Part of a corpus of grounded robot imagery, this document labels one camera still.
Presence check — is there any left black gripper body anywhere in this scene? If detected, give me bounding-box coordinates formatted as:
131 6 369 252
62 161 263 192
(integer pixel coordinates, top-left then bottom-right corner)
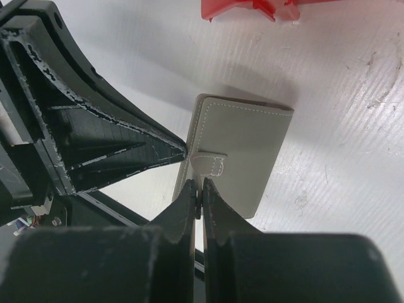
1 1 177 226

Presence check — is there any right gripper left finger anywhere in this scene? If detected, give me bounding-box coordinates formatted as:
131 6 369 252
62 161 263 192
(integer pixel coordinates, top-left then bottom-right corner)
1 180 196 302

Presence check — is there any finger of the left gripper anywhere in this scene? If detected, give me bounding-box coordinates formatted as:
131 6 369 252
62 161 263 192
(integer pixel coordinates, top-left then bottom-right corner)
1 18 187 195

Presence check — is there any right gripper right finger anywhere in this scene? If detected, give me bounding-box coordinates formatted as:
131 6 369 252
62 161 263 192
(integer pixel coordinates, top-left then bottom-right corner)
202 179 401 302

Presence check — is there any grey leather card holder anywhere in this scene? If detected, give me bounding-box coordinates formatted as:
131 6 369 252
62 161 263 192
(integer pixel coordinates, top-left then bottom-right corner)
173 94 294 219

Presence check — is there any red plastic bin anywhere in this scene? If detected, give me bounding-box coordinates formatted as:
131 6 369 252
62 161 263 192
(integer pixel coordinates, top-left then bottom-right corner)
200 0 330 22

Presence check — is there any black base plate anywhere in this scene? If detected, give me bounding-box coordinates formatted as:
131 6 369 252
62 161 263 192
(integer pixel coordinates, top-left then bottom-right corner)
74 191 205 282

